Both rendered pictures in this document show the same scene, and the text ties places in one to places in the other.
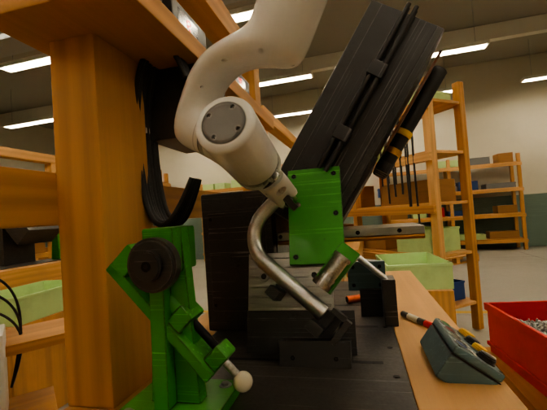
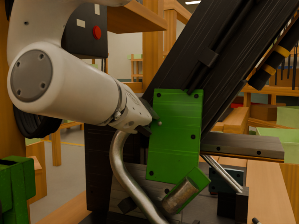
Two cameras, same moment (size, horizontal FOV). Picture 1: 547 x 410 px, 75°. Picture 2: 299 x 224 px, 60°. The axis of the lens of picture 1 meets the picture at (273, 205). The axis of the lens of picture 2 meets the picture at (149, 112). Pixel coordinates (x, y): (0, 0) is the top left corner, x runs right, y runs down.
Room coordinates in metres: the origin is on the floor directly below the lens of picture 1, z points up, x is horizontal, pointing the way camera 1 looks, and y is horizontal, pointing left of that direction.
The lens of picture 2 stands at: (0.19, -0.12, 1.30)
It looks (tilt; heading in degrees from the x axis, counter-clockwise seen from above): 8 degrees down; 9
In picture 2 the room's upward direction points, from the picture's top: straight up
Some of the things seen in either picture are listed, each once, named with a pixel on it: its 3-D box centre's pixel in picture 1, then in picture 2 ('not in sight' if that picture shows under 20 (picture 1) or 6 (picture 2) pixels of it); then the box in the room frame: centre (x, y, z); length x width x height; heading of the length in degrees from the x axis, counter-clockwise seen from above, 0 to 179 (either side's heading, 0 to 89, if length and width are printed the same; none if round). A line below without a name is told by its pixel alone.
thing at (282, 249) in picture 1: (255, 254); (134, 146); (1.01, 0.06, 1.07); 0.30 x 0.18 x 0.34; 167
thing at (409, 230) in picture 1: (339, 233); (205, 142); (0.93, -0.17, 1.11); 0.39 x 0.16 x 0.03; 77
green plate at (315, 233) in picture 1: (317, 214); (178, 132); (0.78, -0.09, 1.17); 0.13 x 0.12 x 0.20; 167
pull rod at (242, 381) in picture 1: (233, 370); not in sight; (0.51, 0.07, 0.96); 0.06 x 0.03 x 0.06; 77
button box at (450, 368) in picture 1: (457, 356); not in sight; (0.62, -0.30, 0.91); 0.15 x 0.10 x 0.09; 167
